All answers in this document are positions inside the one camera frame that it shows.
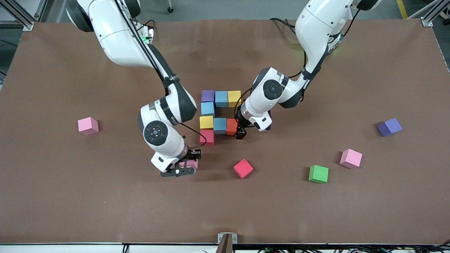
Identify orange foam cube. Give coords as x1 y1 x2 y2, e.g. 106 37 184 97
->
227 118 240 136

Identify red foam cube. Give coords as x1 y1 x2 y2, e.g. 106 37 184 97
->
233 159 254 179
200 129 215 146

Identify green foam cube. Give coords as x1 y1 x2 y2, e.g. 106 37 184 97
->
308 165 329 184

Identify brown table cover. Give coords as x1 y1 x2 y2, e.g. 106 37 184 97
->
0 18 450 245

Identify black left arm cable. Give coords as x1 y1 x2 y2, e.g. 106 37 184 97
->
234 49 307 128

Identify grey metal table bracket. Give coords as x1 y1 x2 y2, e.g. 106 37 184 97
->
215 233 238 253

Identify black base cable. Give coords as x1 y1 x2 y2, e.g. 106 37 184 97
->
270 18 299 35

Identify white table edge rail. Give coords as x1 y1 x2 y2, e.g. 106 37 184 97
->
0 243 450 253

